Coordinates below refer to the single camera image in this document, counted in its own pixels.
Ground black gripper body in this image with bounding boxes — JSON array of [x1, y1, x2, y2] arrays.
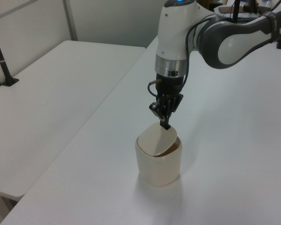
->
[[154, 73, 185, 117]]

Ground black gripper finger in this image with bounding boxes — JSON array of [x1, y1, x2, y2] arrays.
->
[[159, 94, 172, 131], [149, 100, 165, 118]]

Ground cream trash bin lid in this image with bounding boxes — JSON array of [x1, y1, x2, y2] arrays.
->
[[137, 123, 178, 157]]

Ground cream plastic trash bin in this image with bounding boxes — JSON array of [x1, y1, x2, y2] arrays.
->
[[134, 135, 184, 188]]

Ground black stand pole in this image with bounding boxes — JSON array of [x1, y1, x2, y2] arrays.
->
[[231, 0, 240, 23]]

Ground white side table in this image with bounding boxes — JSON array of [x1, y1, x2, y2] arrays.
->
[[0, 40, 147, 198]]

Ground black pole with foot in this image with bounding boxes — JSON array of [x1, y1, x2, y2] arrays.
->
[[0, 20, 20, 86]]

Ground short black looped cable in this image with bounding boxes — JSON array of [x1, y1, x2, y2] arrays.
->
[[147, 79, 163, 98]]

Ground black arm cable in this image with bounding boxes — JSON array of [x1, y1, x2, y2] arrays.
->
[[179, 18, 216, 94]]

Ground black strap on arm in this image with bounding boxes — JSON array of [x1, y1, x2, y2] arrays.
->
[[266, 11, 281, 39]]

